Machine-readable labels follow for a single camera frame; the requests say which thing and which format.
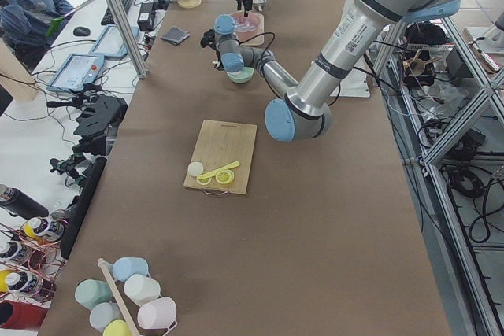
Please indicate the pastel cup rack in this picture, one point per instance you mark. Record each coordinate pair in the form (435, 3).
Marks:
(128, 301)

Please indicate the green ceramic bowl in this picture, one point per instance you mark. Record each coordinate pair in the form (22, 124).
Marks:
(242, 76)

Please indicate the lemon slice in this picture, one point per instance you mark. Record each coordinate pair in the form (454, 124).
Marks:
(225, 177)
(203, 182)

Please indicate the pink bowl of ice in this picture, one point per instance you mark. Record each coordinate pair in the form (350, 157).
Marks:
(249, 26)

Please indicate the teach pendant tablet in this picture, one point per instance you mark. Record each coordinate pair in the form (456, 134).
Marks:
(109, 44)
(77, 71)

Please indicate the seated person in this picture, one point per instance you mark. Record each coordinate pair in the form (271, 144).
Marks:
(27, 21)

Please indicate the beige rectangular tray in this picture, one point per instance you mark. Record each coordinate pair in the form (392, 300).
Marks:
(257, 40)

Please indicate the wooden cutting board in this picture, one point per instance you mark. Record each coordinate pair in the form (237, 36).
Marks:
(220, 143)

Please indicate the grey folded cloth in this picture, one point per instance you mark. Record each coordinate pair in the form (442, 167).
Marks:
(175, 36)

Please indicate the black monitor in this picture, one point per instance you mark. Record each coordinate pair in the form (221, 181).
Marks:
(76, 221)

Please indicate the yellow plastic knife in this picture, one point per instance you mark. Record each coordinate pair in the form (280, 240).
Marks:
(212, 173)

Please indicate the steel ice scoop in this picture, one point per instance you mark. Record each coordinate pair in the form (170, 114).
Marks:
(259, 5)

